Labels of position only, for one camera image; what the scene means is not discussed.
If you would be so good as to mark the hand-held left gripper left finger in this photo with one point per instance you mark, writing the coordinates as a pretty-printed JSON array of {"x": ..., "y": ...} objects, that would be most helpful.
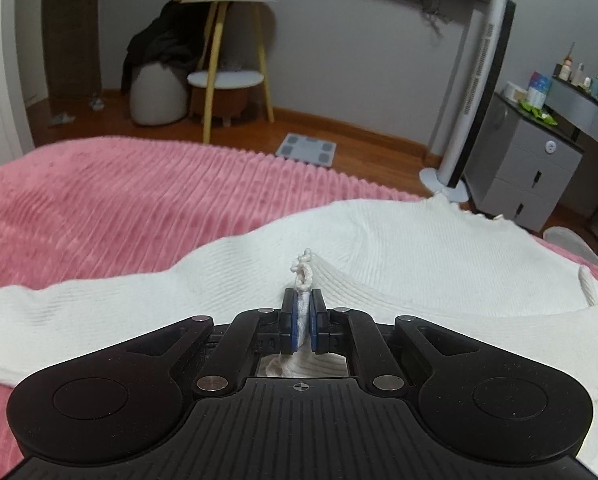
[{"x": 290, "y": 327}]

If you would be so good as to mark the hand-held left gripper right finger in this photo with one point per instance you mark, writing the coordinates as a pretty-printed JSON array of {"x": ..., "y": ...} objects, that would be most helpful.
[{"x": 315, "y": 327}]

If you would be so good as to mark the white knit sweater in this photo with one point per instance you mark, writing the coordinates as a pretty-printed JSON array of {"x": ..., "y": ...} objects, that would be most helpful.
[{"x": 404, "y": 260}]

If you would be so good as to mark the grey bathroom scale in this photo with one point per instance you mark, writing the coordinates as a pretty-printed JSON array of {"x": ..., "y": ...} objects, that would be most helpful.
[{"x": 306, "y": 149}]

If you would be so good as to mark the pink ribbed blanket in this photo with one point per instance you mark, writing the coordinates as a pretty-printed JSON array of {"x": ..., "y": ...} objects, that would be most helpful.
[{"x": 104, "y": 210}]

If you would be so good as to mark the brown round footstool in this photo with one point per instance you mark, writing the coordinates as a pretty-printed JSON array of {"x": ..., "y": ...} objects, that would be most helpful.
[{"x": 226, "y": 105}]

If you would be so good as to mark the grey drawer cabinet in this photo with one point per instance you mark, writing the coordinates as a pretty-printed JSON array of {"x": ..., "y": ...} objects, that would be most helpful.
[{"x": 524, "y": 170}]

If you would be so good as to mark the white pouf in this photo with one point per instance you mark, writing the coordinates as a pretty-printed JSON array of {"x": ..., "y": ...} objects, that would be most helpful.
[{"x": 156, "y": 97}]

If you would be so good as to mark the white tower fan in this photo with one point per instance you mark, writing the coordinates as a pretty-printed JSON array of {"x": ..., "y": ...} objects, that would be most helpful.
[{"x": 474, "y": 90}]

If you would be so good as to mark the grey slipper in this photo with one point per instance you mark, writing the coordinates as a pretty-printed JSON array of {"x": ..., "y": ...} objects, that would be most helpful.
[
  {"x": 63, "y": 119},
  {"x": 97, "y": 104}
]

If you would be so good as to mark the yellow-legged side table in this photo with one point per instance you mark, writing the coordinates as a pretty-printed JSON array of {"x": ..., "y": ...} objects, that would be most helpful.
[{"x": 214, "y": 35}]

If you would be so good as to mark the clear cotton swab box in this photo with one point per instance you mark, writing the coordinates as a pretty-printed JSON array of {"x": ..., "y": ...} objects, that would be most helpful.
[{"x": 515, "y": 94}]

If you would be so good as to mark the green packets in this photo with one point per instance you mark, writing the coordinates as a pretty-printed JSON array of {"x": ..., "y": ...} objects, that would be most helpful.
[{"x": 539, "y": 115}]

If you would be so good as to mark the black clothing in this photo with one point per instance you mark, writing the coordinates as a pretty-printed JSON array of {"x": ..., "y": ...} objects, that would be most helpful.
[{"x": 159, "y": 45}]

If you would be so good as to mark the blue white package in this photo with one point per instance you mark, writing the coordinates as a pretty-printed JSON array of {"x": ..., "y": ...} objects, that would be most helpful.
[{"x": 539, "y": 90}]

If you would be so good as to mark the grey dressing table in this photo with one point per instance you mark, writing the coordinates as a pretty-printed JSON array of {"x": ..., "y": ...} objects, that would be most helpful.
[{"x": 579, "y": 105}]

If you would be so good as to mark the cosmetic bottle with orange cap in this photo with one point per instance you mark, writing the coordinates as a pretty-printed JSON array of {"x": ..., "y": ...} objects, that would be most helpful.
[{"x": 566, "y": 67}]

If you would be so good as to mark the brown door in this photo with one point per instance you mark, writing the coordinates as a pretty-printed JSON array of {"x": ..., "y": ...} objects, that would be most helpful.
[{"x": 71, "y": 30}]

